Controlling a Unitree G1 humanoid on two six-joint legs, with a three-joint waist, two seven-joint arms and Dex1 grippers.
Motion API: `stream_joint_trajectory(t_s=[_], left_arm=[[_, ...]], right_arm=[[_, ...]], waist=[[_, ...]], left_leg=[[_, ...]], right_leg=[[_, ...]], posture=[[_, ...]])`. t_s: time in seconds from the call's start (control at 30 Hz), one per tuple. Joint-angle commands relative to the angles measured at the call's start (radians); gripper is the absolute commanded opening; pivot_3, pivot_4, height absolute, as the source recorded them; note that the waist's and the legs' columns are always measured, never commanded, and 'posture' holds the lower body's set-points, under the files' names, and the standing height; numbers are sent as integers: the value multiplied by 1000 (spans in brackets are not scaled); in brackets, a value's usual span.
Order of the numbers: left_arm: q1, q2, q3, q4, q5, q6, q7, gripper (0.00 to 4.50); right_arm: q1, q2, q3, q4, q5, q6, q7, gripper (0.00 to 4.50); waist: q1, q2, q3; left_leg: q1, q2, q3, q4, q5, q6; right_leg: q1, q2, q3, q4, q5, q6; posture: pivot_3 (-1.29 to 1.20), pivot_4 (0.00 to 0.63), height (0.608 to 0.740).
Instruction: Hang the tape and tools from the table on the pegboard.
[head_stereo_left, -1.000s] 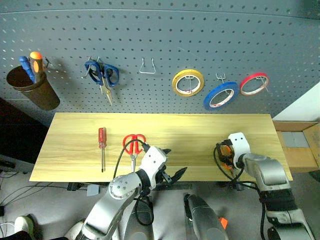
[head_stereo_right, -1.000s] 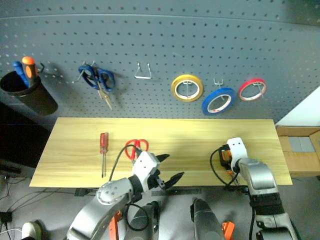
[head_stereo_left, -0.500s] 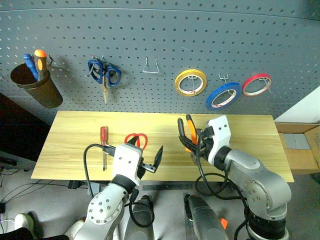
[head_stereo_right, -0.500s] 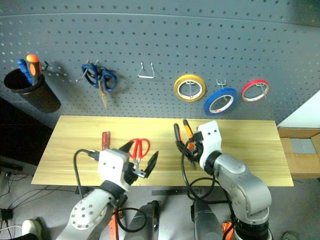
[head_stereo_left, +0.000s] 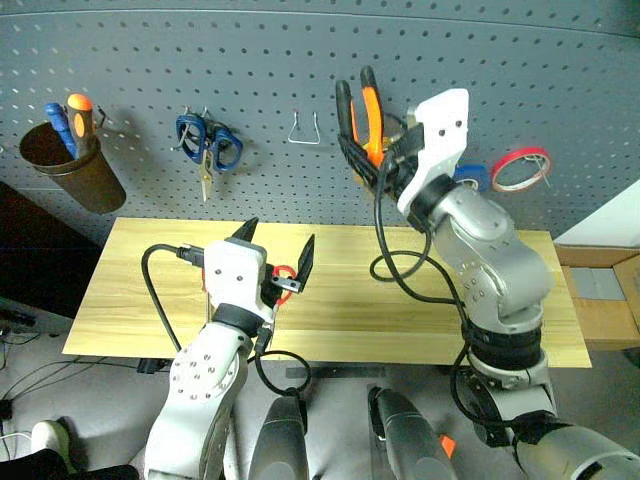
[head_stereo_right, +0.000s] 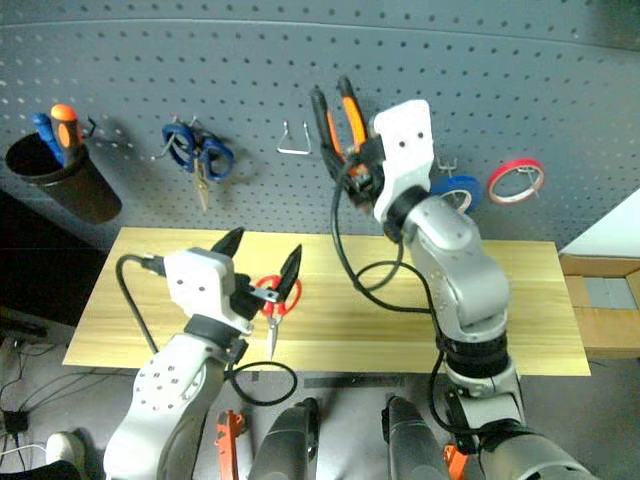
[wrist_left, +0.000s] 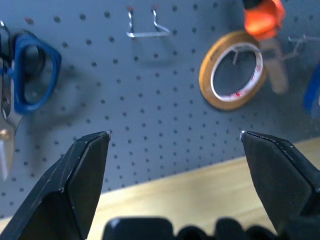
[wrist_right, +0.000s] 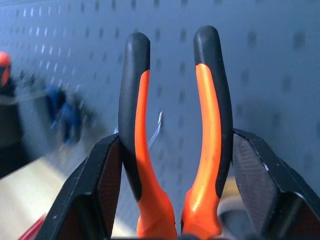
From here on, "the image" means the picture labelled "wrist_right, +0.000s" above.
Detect orange and black tool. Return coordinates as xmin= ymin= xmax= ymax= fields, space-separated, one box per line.
xmin=0 ymin=51 xmax=13 ymax=87

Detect silver metal peg hook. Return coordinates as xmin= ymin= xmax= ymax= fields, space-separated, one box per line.
xmin=147 ymin=109 xmax=165 ymax=148

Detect red object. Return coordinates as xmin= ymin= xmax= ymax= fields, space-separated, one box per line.
xmin=21 ymin=216 xmax=47 ymax=240

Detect orange and black pliers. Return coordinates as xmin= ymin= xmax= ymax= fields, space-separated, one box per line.
xmin=117 ymin=24 xmax=234 ymax=240

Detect grey metal pegboard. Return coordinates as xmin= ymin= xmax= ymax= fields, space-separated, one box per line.
xmin=0 ymin=0 xmax=320 ymax=227

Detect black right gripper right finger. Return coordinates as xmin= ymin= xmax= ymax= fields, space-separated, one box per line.
xmin=231 ymin=127 xmax=320 ymax=240

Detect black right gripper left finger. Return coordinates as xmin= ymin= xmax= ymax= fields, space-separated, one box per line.
xmin=35 ymin=132 xmax=124 ymax=240

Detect blue handled tool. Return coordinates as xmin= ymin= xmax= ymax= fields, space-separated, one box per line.
xmin=44 ymin=83 xmax=87 ymax=147

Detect grey tape roll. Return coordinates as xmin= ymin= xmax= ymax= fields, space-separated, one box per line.
xmin=216 ymin=194 xmax=253 ymax=240

